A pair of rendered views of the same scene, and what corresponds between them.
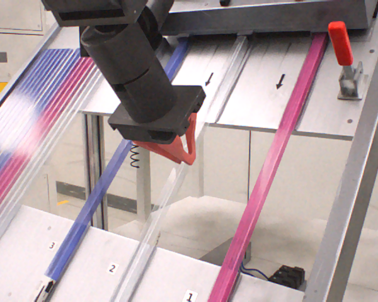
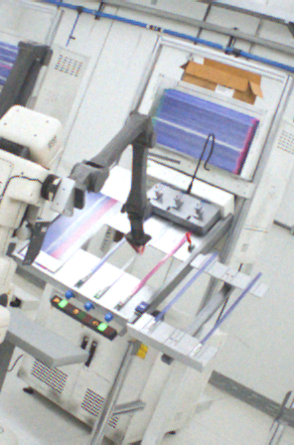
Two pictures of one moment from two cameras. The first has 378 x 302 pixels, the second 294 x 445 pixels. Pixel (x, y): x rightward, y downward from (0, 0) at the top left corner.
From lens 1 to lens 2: 2.76 m
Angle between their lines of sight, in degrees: 6
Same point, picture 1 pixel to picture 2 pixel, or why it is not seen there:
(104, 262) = (108, 272)
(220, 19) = (165, 213)
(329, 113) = (182, 253)
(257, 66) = (170, 232)
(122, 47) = (138, 222)
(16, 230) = (77, 256)
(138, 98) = (136, 233)
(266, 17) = (178, 219)
